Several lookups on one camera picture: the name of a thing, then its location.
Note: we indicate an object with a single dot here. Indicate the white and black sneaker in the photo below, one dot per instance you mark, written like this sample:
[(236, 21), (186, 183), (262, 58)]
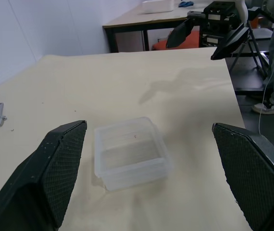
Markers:
[(269, 108)]

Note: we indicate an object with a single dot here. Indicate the beige table with black frame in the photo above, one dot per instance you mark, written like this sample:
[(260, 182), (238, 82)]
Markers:
[(137, 20)]

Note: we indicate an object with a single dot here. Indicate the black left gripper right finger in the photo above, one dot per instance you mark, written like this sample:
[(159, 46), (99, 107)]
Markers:
[(254, 173)]

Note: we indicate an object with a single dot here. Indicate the blue cloth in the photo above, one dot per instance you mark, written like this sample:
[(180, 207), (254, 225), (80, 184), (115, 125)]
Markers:
[(186, 3)]

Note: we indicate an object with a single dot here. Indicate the white plastic tray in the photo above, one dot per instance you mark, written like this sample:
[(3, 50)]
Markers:
[(156, 7)]

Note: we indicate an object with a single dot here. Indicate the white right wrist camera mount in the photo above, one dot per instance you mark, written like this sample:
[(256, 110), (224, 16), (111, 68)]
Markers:
[(242, 10)]

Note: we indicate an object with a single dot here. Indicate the clear plastic square container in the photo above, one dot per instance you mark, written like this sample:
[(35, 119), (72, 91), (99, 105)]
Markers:
[(127, 154)]

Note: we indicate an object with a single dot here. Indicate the orange cushion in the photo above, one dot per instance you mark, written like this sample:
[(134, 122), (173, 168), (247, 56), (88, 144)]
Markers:
[(192, 39)]

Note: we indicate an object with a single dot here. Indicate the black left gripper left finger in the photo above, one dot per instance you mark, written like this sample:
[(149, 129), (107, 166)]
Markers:
[(31, 183)]

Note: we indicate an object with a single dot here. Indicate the black folding stand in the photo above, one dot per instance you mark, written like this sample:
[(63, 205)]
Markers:
[(256, 47)]

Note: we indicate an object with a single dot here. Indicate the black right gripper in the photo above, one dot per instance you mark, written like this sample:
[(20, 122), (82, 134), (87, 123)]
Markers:
[(220, 25)]

